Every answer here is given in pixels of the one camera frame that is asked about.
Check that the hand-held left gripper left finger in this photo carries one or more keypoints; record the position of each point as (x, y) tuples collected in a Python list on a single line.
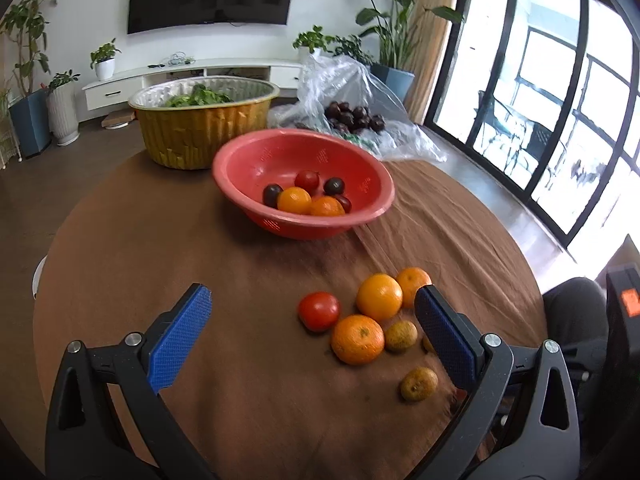
[(182, 335)]

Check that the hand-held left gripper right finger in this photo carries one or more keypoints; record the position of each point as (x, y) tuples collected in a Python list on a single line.
[(445, 335)]

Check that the small green-brown tangerine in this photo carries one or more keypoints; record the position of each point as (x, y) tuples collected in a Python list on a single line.
[(427, 344), (419, 384), (400, 336)]

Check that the mandarin orange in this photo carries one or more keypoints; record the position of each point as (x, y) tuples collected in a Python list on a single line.
[(357, 339), (410, 281), (327, 207)]

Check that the large smooth orange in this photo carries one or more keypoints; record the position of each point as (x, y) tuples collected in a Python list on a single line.
[(379, 297)]

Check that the large red tomato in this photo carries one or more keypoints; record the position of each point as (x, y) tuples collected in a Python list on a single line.
[(319, 311)]

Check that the dark red grape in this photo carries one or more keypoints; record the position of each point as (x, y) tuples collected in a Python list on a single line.
[(346, 203), (334, 186)]

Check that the dark purple plum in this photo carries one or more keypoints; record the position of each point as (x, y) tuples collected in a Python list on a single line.
[(271, 195)]

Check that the small smooth orange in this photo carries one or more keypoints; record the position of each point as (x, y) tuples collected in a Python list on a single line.
[(294, 200)]

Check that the red plastic colander bowl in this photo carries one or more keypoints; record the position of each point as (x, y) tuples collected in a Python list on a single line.
[(250, 160)]

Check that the small red tomato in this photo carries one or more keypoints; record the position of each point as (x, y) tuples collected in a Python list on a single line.
[(307, 180)]

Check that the grey fabric chair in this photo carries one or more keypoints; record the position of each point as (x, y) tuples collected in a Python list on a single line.
[(575, 305)]

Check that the brown tablecloth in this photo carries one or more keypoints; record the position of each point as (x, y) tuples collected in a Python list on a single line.
[(200, 240)]

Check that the gold foil pan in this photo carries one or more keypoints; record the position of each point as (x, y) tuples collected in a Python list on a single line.
[(190, 135)]

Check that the outdoor metal chair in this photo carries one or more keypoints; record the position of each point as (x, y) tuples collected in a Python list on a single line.
[(537, 135)]

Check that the round flat floor object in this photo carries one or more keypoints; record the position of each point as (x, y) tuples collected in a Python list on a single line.
[(117, 119)]

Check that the pile of dark plums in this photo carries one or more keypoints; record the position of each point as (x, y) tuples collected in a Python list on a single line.
[(350, 117)]

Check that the green leafy vegetables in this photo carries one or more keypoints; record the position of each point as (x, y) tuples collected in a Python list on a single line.
[(200, 96)]

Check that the plant in ribbed white pot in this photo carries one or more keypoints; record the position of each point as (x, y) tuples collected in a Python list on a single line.
[(62, 115)]

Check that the white television cabinet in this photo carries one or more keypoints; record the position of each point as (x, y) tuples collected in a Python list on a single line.
[(125, 91)]

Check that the large-leaf plant in grey-blue pot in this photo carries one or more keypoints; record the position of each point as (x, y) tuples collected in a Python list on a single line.
[(397, 80)]

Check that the tall tree in blue pot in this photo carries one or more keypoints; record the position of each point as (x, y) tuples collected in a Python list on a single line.
[(30, 125)]

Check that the black framed glass door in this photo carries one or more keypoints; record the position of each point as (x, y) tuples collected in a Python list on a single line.
[(550, 85)]

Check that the beige curtain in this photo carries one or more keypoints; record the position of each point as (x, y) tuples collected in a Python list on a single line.
[(435, 60)]

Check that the small plant in white pot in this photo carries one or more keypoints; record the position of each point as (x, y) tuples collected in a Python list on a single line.
[(105, 69)]

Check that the clear plastic bag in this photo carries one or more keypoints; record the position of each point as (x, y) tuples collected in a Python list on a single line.
[(320, 80)]

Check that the bushy plant in white pot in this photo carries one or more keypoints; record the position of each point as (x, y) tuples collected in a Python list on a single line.
[(312, 40)]

